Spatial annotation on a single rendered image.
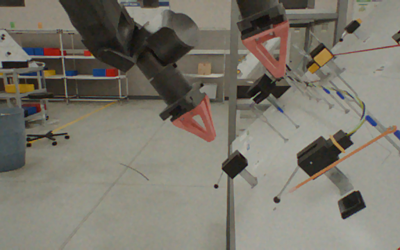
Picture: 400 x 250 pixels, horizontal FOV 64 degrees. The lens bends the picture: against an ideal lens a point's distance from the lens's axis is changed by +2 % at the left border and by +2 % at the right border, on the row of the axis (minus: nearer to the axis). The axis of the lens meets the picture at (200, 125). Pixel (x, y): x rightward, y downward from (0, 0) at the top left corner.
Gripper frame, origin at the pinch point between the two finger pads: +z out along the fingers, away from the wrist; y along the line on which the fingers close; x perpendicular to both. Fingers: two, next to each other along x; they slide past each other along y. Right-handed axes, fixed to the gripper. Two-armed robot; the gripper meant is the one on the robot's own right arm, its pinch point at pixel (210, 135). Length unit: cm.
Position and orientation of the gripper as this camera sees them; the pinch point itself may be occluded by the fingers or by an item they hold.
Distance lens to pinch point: 58.2
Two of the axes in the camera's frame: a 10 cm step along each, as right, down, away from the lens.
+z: 5.9, 7.8, 1.9
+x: -7.7, 4.9, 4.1
